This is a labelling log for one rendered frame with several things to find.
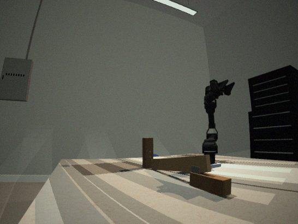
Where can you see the long wooden rail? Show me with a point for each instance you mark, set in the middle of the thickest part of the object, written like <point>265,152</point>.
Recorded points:
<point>183,164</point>

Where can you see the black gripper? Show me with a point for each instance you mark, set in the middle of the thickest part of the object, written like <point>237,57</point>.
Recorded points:
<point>217,88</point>

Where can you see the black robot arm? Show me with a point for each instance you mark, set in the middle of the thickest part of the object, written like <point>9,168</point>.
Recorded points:
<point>211,138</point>

